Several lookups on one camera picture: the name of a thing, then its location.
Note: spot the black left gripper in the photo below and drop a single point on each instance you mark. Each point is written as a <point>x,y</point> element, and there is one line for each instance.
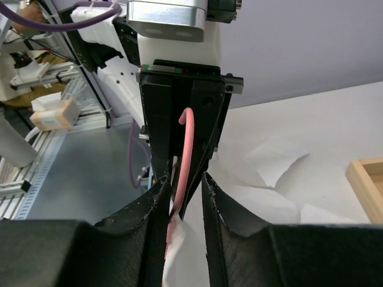
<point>209,100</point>

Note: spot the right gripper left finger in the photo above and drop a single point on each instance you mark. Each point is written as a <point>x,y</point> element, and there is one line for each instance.
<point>126,248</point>

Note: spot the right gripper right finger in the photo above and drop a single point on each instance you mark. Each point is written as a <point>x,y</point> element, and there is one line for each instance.
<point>245,250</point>

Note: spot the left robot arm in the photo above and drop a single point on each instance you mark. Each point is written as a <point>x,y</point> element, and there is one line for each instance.
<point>99,50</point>

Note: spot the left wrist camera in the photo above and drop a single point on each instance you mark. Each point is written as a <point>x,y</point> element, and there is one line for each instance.
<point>179,20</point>

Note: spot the cardboard box in background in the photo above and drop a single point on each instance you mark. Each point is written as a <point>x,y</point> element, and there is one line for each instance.
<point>63,117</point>

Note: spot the white shirt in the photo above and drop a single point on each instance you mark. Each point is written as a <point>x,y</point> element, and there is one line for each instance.
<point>258,176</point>

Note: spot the pink wire hanger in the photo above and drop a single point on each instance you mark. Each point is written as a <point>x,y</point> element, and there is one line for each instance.
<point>187,119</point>

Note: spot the slotted grey cable duct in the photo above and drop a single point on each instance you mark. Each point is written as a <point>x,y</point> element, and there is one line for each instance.
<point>48,154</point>

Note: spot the wooden clothes rack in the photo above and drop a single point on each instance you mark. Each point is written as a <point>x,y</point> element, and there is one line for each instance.
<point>365,178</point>

